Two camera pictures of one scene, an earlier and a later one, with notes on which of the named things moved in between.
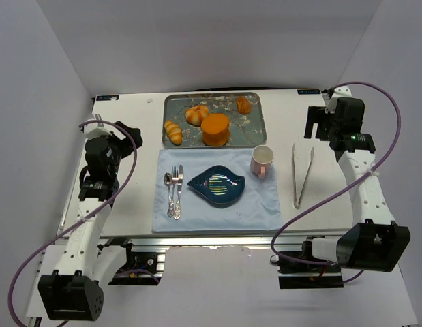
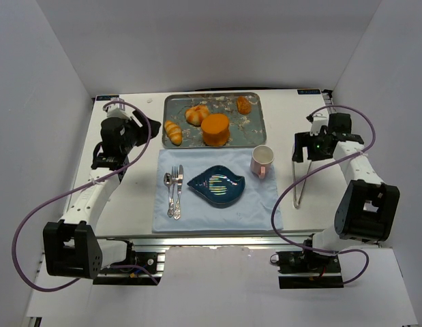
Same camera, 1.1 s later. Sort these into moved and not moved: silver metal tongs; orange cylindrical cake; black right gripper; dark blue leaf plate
Moved: black right gripper
Not moved: dark blue leaf plate; orange cylindrical cake; silver metal tongs
